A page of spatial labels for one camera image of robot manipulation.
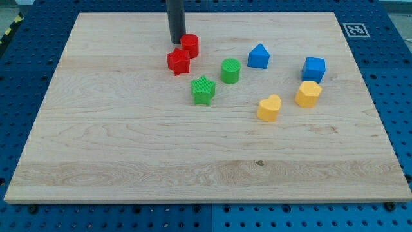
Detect red cylinder block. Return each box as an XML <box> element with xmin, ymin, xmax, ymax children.
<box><xmin>180</xmin><ymin>34</ymin><xmax>199</xmax><ymax>59</ymax></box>

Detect green star block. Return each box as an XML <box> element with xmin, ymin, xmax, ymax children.
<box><xmin>191</xmin><ymin>75</ymin><xmax>216</xmax><ymax>105</ymax></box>

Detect green cylinder block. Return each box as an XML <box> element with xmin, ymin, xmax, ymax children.
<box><xmin>221</xmin><ymin>58</ymin><xmax>241</xmax><ymax>84</ymax></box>

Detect red star block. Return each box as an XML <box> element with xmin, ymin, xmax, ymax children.
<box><xmin>166</xmin><ymin>48</ymin><xmax>190</xmax><ymax>76</ymax></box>

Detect yellow heart block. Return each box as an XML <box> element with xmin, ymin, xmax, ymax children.
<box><xmin>257</xmin><ymin>94</ymin><xmax>282</xmax><ymax>122</ymax></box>

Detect wooden board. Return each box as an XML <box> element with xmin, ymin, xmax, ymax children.
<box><xmin>5</xmin><ymin>12</ymin><xmax>411</xmax><ymax>204</ymax></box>

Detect blue pentagon house block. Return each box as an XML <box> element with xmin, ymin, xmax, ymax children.
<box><xmin>247</xmin><ymin>44</ymin><xmax>270</xmax><ymax>69</ymax></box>

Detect yellow hexagon block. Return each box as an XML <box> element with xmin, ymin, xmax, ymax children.
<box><xmin>294</xmin><ymin>81</ymin><xmax>323</xmax><ymax>108</ymax></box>

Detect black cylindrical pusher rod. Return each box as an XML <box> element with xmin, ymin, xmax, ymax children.
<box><xmin>165</xmin><ymin>0</ymin><xmax>186</xmax><ymax>44</ymax></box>

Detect blue cube block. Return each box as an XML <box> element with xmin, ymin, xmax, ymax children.
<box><xmin>301</xmin><ymin>57</ymin><xmax>326</xmax><ymax>84</ymax></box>

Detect white fiducial marker tag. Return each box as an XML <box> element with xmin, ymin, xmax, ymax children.
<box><xmin>342</xmin><ymin>23</ymin><xmax>370</xmax><ymax>38</ymax></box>

